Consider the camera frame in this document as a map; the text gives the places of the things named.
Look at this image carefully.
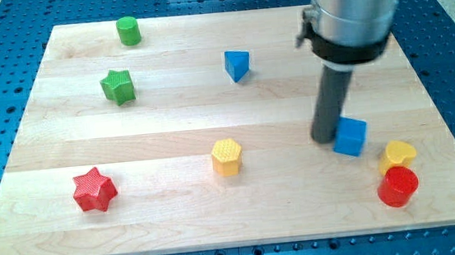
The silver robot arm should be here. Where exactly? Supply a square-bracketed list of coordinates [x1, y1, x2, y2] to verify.
[295, 0, 398, 70]

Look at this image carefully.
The yellow hexagon block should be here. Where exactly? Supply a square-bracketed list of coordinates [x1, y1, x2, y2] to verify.
[211, 138, 242, 177]

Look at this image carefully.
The blue triangle block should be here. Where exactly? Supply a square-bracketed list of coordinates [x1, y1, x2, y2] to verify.
[224, 51, 250, 83]

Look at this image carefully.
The wooden board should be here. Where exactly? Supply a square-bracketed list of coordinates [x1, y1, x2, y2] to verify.
[0, 7, 455, 255]

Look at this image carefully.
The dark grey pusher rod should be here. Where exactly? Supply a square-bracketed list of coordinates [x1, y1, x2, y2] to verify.
[311, 65, 353, 144]

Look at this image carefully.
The green star block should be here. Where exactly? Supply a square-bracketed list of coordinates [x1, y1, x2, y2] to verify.
[100, 70, 136, 106]

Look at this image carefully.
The blue cube block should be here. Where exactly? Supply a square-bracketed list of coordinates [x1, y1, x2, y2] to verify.
[332, 117, 367, 157]

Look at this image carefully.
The green cylinder block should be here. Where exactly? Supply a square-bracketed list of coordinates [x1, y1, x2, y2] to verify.
[116, 16, 142, 46]

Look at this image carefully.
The red star block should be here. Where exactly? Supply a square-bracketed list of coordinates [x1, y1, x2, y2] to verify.
[72, 167, 118, 212]

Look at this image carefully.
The yellow heart block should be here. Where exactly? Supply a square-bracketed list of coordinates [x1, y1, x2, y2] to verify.
[378, 140, 417, 176]

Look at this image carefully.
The red cylinder block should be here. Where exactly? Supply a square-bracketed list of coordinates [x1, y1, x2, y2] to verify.
[377, 166, 419, 208]

